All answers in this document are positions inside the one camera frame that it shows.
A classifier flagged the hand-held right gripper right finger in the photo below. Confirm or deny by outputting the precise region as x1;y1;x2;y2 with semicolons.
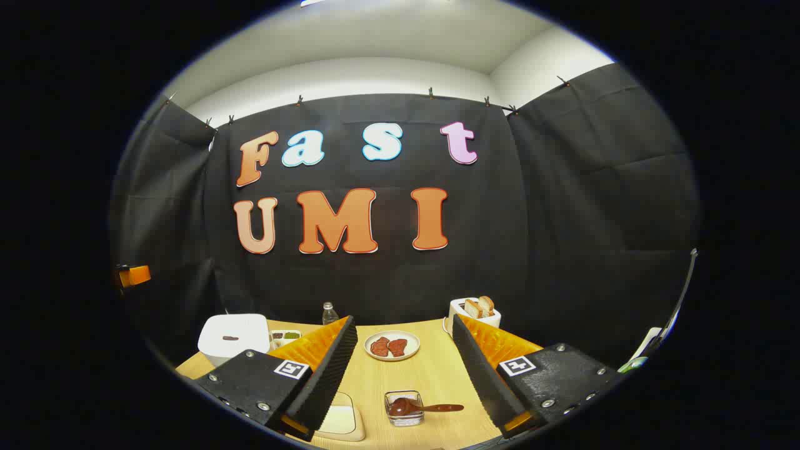
451;314;626;439

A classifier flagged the white toaster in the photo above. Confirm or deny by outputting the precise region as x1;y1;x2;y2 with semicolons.
447;297;502;335

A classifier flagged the clear rounded rice tray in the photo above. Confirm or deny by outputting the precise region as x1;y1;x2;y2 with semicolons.
312;392;366;443

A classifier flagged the clear square chopstick holder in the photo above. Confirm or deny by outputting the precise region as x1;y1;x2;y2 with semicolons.
384;390;426;428

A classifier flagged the heap of white rice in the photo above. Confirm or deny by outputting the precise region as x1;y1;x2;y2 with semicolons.
320;405;357;435

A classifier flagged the brown wooden spoon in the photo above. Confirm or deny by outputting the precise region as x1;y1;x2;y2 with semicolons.
389;397;465;418

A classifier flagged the white and green object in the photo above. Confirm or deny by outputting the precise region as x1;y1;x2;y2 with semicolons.
622;326;663;374

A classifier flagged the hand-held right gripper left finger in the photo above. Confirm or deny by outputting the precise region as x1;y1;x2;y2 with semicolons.
192;316;359;443

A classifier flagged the white rice cooker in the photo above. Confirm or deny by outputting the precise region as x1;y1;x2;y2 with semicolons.
197;314;271;368

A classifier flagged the white round plate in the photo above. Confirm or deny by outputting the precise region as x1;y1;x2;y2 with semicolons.
364;330;421;362

